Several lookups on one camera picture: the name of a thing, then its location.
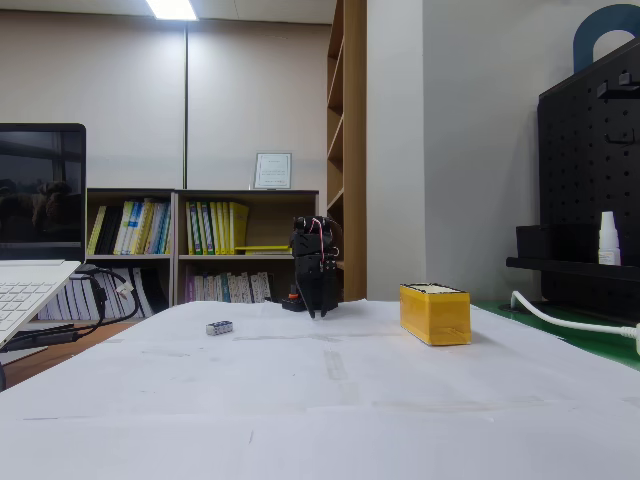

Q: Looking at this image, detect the yellow rectangular box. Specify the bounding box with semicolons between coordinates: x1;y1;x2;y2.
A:
398;282;472;347

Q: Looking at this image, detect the low wooden bookshelf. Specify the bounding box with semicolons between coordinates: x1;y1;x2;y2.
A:
174;188;321;306
85;188;177;321

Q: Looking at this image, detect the white paper table cover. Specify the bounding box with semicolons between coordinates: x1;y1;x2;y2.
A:
0;298;640;480

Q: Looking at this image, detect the framed certificate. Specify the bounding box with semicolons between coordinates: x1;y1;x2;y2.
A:
249;151;295;191

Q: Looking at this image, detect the tall wooden bookshelf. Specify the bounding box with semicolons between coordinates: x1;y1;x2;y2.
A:
326;0;369;304

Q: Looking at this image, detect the black box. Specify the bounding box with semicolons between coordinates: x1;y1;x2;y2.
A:
515;224;551;260

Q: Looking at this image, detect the black pegboard shelf tray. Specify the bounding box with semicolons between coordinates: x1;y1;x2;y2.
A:
505;255;640;284

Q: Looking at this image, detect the green desk mat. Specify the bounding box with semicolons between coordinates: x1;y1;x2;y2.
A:
469;298;640;374

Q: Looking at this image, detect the white laptop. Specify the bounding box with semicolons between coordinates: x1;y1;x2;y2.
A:
0;123;87;351

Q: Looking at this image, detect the small white bottle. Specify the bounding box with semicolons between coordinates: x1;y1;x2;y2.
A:
597;210;623;266

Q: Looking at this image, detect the ceiling light panel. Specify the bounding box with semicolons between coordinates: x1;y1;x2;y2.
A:
144;0;197;22

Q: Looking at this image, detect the blue arc sign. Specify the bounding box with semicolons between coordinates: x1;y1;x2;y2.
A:
573;3;640;74

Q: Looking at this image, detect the red white servo wire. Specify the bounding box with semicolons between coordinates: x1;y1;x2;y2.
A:
307;217;342;265

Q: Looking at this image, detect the black laptop cable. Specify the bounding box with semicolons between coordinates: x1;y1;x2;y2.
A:
0;267;141;354

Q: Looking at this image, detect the white power cable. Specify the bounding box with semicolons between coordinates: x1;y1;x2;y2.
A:
510;290;639;335

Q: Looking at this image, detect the grey cable adapter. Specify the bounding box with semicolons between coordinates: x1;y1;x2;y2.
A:
7;323;77;352

